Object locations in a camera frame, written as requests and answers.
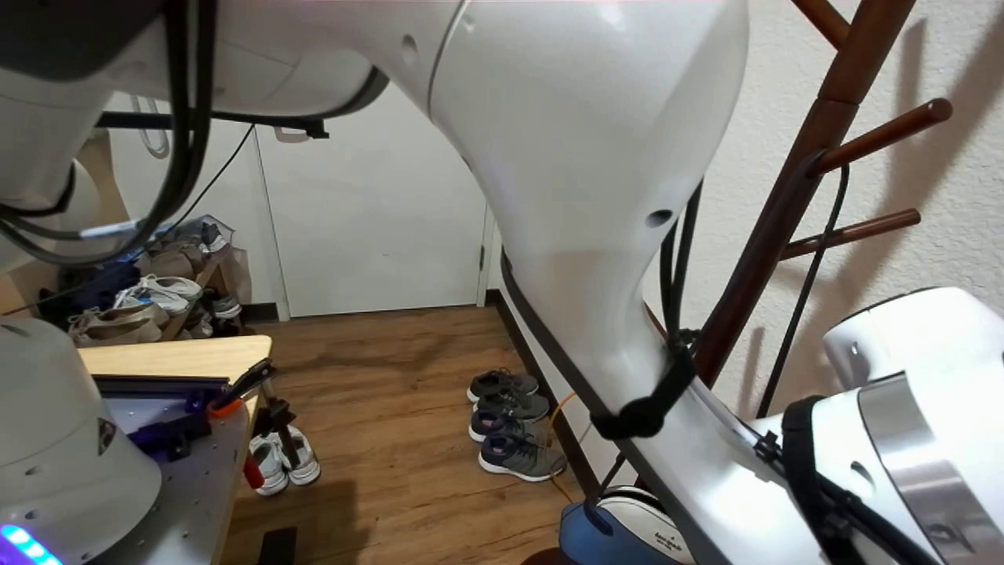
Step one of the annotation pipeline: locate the brown wooden coat rack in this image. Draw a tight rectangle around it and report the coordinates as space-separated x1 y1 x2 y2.
690 0 958 393

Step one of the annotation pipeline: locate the grey sneaker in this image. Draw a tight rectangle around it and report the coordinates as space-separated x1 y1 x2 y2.
473 427 572 487
464 390 556 447
464 367 543 407

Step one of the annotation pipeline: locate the white door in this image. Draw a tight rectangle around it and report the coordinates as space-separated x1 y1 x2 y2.
251 79 495 319

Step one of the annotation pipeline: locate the black orange bar clamp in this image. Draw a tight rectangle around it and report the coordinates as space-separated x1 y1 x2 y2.
202 359 281 423

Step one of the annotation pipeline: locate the light wooden board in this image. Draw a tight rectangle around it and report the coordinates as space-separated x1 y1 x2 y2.
74 333 277 385

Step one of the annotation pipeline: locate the cluttered items pile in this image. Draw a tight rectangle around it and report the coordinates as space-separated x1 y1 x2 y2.
55 212 258 350

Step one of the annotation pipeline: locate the grey robot stand top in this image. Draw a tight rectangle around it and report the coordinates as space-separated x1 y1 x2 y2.
92 393 263 565

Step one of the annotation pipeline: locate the black velcro cable strap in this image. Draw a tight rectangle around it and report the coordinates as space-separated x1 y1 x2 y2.
587 331 699 444

